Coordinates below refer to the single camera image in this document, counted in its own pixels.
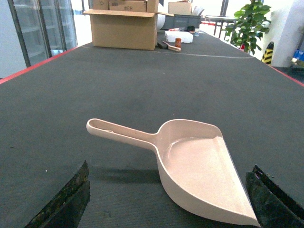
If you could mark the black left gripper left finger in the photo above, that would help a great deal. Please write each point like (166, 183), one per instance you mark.
(66, 208)

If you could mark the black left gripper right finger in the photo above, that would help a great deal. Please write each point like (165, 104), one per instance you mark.
(273, 207)

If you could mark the beige plastic dustpan scoop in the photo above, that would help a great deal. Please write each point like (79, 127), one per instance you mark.
(195, 167)

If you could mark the yellow black striped bollard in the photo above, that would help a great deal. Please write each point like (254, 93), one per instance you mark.
(268, 53)

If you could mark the glass door cabinet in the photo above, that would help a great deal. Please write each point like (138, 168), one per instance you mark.
(45, 28)

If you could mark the green potted plant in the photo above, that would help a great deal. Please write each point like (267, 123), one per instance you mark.
(250, 26)

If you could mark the white foam block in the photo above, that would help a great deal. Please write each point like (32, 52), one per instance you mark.
(185, 37)

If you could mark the orange can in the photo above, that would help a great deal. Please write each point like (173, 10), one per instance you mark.
(178, 42)

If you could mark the large cardboard box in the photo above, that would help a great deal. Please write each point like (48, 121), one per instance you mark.
(130, 24)

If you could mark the grey plastic crate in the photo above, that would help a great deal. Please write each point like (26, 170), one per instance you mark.
(181, 21)

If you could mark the small cardboard box on crate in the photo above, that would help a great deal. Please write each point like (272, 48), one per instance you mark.
(180, 8)

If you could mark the wooden handled brush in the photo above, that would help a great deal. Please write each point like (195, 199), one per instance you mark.
(165, 45)

